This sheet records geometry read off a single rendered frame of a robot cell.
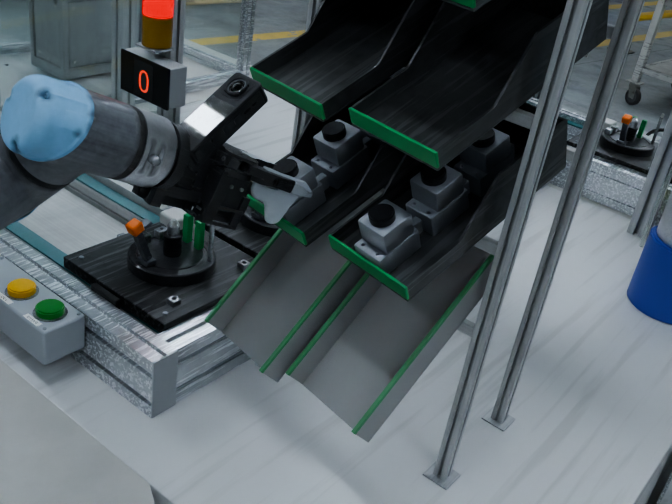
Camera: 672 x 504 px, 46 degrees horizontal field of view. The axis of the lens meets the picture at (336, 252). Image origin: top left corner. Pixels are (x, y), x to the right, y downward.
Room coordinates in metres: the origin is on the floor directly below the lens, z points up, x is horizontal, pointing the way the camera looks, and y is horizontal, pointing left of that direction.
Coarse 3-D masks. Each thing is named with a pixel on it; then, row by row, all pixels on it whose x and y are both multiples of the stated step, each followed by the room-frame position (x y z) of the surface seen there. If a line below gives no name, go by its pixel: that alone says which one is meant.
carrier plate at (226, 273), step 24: (120, 240) 1.13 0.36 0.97; (216, 240) 1.18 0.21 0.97; (72, 264) 1.04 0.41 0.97; (96, 264) 1.05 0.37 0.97; (120, 264) 1.06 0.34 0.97; (216, 264) 1.11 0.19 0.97; (120, 288) 0.99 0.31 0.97; (144, 288) 1.00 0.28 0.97; (168, 288) 1.01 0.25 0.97; (192, 288) 1.02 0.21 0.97; (216, 288) 1.04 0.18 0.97; (144, 312) 0.94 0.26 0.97; (168, 312) 0.95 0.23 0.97; (192, 312) 0.97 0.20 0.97
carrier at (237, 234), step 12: (252, 216) 1.25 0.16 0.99; (216, 228) 1.23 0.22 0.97; (240, 228) 1.24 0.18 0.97; (252, 228) 1.24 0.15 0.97; (264, 228) 1.23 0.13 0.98; (276, 228) 1.23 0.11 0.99; (228, 240) 1.20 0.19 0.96; (240, 240) 1.20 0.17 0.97; (252, 240) 1.20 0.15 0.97; (264, 240) 1.21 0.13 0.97; (252, 252) 1.17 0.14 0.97
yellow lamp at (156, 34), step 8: (144, 16) 1.27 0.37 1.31; (144, 24) 1.27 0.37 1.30; (152, 24) 1.27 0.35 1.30; (160, 24) 1.27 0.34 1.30; (168, 24) 1.28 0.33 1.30; (144, 32) 1.27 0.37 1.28; (152, 32) 1.27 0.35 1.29; (160, 32) 1.27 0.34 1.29; (168, 32) 1.28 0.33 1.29; (144, 40) 1.27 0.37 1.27; (152, 40) 1.27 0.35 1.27; (160, 40) 1.27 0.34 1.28; (168, 40) 1.28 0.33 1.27; (152, 48) 1.27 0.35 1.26; (160, 48) 1.27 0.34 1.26; (168, 48) 1.28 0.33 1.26
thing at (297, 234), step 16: (384, 80) 1.08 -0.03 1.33; (304, 128) 0.98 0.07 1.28; (320, 128) 1.00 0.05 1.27; (304, 144) 0.98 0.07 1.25; (384, 144) 0.90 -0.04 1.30; (304, 160) 0.98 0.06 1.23; (384, 160) 0.91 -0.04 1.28; (400, 160) 0.93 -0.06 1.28; (368, 176) 0.89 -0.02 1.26; (384, 176) 0.91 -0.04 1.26; (336, 192) 0.91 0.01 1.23; (352, 192) 0.91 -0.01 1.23; (368, 192) 0.90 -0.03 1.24; (256, 208) 0.89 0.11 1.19; (320, 208) 0.89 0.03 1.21; (336, 208) 0.86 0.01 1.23; (352, 208) 0.88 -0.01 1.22; (288, 224) 0.84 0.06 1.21; (304, 224) 0.86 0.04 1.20; (320, 224) 0.84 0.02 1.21; (304, 240) 0.83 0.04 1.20
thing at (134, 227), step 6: (132, 222) 1.02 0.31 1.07; (138, 222) 1.02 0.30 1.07; (144, 222) 1.04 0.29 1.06; (150, 222) 1.04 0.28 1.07; (126, 228) 1.02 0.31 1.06; (132, 228) 1.01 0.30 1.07; (138, 228) 1.02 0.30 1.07; (144, 228) 1.03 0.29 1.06; (132, 234) 1.01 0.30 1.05; (138, 234) 1.02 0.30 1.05; (138, 240) 1.02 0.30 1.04; (144, 240) 1.03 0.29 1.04; (138, 246) 1.03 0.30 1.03; (144, 246) 1.03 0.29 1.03; (144, 252) 1.03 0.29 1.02; (150, 252) 1.04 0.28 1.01; (144, 258) 1.04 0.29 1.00; (150, 258) 1.04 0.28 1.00
